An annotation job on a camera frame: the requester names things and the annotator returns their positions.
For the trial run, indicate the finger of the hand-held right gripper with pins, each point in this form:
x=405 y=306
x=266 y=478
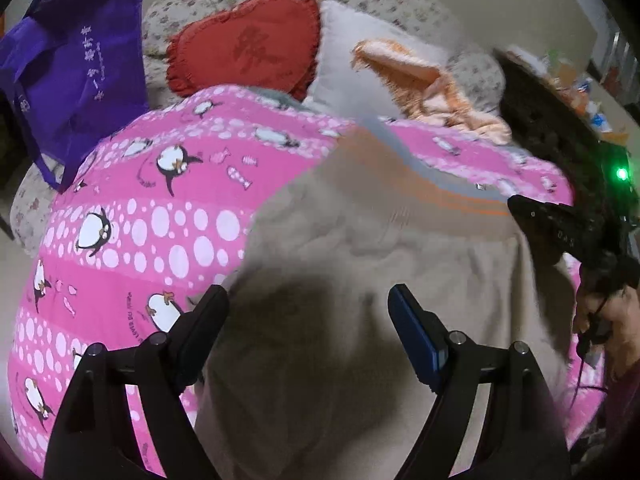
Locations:
x=527 y=217

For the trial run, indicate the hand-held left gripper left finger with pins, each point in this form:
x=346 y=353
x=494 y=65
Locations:
x=200 y=340

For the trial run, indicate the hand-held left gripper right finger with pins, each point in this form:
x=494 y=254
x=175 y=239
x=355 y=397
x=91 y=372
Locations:
x=415 y=340

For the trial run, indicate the beige sweater with stripes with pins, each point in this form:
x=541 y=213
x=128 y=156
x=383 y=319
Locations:
x=375 y=260

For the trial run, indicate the person's right forearm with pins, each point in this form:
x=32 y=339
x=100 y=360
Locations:
x=625 y=395

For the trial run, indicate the person's right hand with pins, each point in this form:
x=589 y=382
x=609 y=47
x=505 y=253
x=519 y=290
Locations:
x=617 y=315

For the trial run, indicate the pink penguin print blanket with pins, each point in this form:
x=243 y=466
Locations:
x=150 y=220

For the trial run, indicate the orange cloth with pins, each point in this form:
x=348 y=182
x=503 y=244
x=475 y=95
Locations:
x=440 y=100

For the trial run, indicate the metal ladder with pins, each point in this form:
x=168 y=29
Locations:
x=617 y=50

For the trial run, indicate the white pillow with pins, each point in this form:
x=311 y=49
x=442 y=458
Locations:
x=340 y=40

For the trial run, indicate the red heart-shaped pillow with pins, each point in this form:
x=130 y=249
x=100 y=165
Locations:
x=250 y=45

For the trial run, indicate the purple tote bag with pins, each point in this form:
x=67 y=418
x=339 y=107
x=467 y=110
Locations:
x=70 y=70

